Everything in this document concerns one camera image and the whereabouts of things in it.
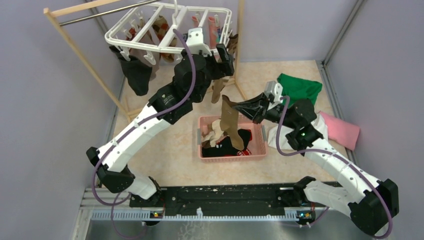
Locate white plastic clip hanger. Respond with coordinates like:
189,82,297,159
104,1,233,65

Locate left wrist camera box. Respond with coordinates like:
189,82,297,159
186,27,213,57

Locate white cloth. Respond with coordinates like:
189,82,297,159
267,114,329,150

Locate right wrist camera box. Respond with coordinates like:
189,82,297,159
264,81,283,103

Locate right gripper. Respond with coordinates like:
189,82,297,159
232,92,298,130

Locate orange brown argyle sock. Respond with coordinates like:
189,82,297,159
152,15,175,63

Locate plain tan brown sock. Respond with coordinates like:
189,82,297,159
211,78,229,104

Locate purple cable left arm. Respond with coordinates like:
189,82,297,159
91,29,197,240

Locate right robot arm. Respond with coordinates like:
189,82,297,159
230,94,399,239

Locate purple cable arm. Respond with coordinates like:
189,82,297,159
91,29,197,240
275,96,394,240

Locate pink sock with teal spots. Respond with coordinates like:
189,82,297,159
208,15,221,50

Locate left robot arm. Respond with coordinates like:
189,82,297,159
86,43,235,207

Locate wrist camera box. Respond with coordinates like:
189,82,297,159
186,27,213,57
264,81,283,103

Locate pink cloth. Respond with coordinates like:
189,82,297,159
319,111,360,151

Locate pink plastic basket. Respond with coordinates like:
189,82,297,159
197,115,268,163

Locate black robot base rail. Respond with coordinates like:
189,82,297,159
82,180,352,228

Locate green shirt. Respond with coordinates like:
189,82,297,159
277,73,323,107

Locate brown striped sock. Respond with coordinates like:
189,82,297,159
227,33,239,56

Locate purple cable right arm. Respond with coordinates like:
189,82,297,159
275,96,394,240

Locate black hanging sock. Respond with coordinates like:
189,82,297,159
109,45,153,96

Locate pile of socks in basket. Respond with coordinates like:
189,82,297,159
200,119,253,158

